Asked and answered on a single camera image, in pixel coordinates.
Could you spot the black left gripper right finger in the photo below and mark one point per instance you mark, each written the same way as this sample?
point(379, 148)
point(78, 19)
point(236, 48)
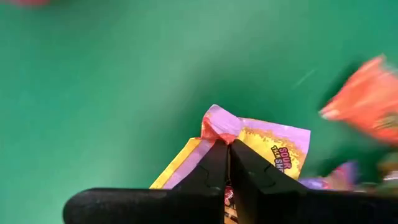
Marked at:
point(295, 208)

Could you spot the orange Reese's candy pack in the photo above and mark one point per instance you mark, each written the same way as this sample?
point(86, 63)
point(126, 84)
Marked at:
point(367, 99)

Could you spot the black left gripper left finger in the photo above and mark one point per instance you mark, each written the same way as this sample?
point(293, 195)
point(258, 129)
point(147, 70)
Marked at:
point(155, 205)

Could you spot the red plastic bin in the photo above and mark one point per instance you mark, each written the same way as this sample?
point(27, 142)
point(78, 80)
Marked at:
point(28, 2)

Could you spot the yellow purple Sour Patch pack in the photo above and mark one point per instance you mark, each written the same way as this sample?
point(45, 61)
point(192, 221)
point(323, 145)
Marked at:
point(342, 177)
point(264, 137)

